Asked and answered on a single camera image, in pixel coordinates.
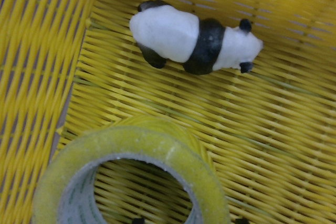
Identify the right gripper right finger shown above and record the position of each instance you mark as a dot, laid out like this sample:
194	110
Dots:
241	221

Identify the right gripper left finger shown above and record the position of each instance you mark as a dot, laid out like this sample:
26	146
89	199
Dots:
138	221

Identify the yellow tape roll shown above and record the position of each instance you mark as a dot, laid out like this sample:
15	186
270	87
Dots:
141	166

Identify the yellow plastic basket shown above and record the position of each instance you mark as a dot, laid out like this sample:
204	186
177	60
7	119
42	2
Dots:
70	66

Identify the toy panda figure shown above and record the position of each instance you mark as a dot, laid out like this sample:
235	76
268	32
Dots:
202	46

